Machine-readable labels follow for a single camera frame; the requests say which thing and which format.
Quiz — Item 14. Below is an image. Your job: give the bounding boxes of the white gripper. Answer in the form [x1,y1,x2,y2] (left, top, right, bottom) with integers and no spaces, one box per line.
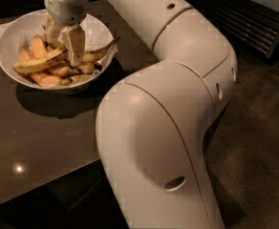
[44,0,88,67]

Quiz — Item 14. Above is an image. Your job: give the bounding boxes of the long top banana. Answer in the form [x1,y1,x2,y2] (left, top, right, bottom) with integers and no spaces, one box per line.
[12,48,68,73]

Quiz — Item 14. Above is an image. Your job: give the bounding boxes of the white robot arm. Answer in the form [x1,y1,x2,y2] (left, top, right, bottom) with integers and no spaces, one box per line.
[96,0,238,229]

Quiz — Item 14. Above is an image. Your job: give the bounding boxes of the orange banana back left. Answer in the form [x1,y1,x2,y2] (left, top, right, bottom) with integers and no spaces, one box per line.
[32,35,48,57]

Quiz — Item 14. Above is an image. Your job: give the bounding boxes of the orange banana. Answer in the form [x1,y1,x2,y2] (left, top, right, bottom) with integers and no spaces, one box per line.
[32,35,48,57]
[18,48,70,87]

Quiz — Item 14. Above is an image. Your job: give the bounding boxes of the middle banana under top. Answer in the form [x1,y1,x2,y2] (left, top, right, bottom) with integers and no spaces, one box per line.
[47,63,79,77]

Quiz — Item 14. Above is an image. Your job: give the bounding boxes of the right curved banana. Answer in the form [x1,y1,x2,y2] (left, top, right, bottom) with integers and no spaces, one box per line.
[82,36,119,63]

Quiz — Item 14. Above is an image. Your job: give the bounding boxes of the small banana front right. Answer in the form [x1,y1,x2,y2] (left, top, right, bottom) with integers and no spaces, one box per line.
[69,74,92,84]

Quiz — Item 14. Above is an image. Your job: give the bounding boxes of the white bowl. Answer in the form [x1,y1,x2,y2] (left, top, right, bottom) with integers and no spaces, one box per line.
[0,10,118,94]

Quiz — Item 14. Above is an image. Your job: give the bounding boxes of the orange banana bottom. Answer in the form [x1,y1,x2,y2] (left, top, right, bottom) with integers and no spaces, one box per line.
[18,48,70,87]

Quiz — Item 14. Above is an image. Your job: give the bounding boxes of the dark slatted cabinet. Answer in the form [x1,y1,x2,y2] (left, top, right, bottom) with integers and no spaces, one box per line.
[186,0,279,62]

